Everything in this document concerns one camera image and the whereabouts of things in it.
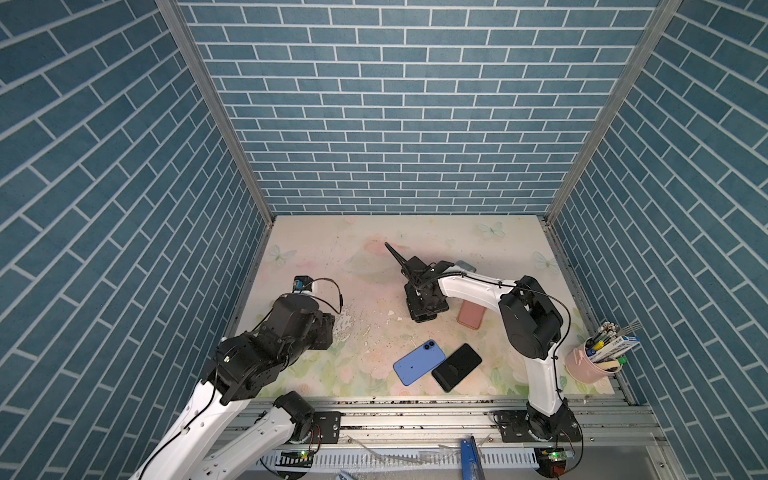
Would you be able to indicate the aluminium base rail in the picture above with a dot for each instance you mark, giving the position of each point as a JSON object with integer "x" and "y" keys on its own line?
{"x": 355, "y": 439}

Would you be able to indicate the dusty pink phone case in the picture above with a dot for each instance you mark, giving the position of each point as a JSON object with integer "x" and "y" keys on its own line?
{"x": 471, "y": 315}

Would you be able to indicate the aluminium frame post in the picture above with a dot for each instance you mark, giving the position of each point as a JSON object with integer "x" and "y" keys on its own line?
{"x": 172, "y": 15}
{"x": 657, "y": 24}

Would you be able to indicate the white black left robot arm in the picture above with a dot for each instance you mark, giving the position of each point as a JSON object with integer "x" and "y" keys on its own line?
{"x": 239, "y": 368}

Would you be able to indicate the aluminium frame post left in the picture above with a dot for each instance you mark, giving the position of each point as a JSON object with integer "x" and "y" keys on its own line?
{"x": 172, "y": 15}

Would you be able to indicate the aluminium frame post right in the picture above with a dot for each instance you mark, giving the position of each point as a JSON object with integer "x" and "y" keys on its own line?
{"x": 657, "y": 24}

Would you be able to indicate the sage green phone case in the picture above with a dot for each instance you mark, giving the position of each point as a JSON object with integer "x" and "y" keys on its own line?
{"x": 465, "y": 266}

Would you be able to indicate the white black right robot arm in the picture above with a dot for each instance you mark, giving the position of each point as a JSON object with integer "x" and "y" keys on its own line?
{"x": 531, "y": 320}

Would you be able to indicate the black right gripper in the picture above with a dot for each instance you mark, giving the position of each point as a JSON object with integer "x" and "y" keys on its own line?
{"x": 414, "y": 309}

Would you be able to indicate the blue white box in cup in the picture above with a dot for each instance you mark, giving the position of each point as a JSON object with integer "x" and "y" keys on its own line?
{"x": 615, "y": 348}

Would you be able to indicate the black smartphone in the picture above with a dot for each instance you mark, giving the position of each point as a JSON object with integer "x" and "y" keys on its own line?
{"x": 456, "y": 367}

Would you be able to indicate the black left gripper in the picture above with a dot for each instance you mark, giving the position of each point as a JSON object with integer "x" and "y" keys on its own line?
{"x": 325, "y": 325}

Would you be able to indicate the pink pen cup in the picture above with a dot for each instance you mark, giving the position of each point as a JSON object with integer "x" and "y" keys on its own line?
{"x": 582, "y": 369}

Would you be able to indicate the blue smartphone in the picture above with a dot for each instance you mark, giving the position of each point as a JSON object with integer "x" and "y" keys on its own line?
{"x": 419, "y": 362}

